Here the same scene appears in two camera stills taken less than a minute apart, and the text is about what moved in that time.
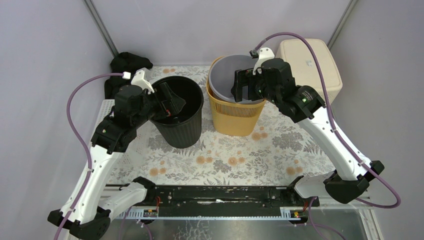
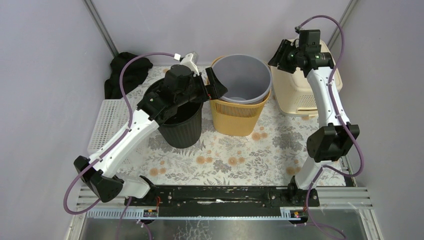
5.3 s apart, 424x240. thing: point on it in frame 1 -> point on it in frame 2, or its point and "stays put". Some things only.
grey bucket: (222, 76) stays put
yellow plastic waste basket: (234, 119) stays put
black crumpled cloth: (124, 62) stays put
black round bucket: (182, 129) stays put
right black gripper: (242, 78) -> (283, 49)
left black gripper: (162, 99) -> (205, 87)
